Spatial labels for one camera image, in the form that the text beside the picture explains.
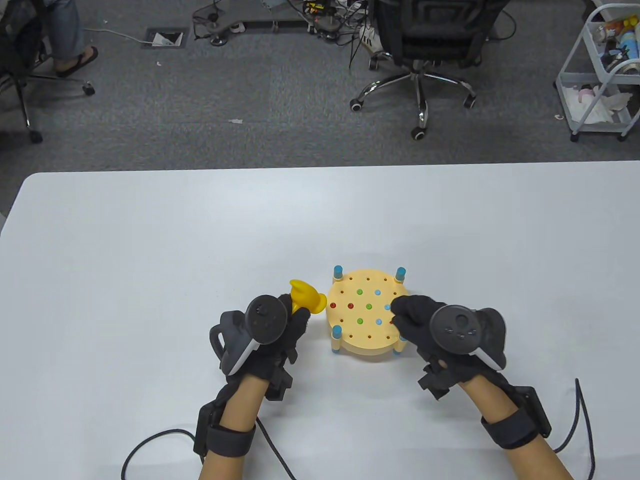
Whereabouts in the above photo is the person's right hand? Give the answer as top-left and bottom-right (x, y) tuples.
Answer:
(390, 295), (511, 401)

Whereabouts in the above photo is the person's left hand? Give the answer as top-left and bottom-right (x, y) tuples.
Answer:
(225, 294), (312, 402)

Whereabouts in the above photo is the yellow toy hammer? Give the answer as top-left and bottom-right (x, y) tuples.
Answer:
(288, 278), (329, 316)

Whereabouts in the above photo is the yellow round tap bench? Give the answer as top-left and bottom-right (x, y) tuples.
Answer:
(326, 264), (415, 359)

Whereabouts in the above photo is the grey left hand controller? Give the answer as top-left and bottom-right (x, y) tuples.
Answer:
(208, 294), (290, 377)

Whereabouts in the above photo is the grey hand controller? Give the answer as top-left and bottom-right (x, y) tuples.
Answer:
(208, 294), (290, 377)
(428, 304), (508, 372)

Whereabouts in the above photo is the grey right hand controller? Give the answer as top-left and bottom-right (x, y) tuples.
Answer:
(428, 304), (508, 372)

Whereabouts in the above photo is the white shoe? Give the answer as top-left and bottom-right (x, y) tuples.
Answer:
(359, 24), (385, 53)

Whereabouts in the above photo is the black office chair chrome base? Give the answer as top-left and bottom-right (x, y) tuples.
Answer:
(349, 0), (516, 142)

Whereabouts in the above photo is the white rolling cart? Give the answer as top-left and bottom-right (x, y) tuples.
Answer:
(554, 2), (640, 143)

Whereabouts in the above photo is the floor socket box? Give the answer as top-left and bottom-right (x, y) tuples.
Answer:
(141, 28), (189, 49)

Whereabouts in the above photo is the black chair with castors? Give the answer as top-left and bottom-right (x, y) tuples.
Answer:
(0, 15), (96, 144)

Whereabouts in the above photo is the pile of colourful toys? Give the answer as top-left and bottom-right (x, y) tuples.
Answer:
(592, 15), (640, 76)

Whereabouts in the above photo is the black left wrist camera band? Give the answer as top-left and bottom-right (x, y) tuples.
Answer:
(193, 403), (257, 459)

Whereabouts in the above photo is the black wrist camera band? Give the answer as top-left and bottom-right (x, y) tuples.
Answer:
(480, 385), (553, 450)
(193, 403), (257, 459)

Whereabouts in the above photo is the black right wrist camera band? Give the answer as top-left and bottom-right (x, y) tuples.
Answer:
(480, 385), (553, 450)

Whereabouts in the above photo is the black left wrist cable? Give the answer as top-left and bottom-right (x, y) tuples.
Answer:
(121, 421), (297, 480)

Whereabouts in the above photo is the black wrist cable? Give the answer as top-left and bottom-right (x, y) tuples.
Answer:
(552, 377), (596, 480)
(121, 421), (297, 480)

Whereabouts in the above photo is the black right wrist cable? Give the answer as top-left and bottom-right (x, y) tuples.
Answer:
(552, 377), (596, 480)

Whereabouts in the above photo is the tangle of cables and devices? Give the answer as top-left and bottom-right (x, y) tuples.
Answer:
(192, 0), (381, 48)

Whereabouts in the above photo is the white floor cable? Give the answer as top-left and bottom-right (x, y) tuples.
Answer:
(81, 26), (148, 45)

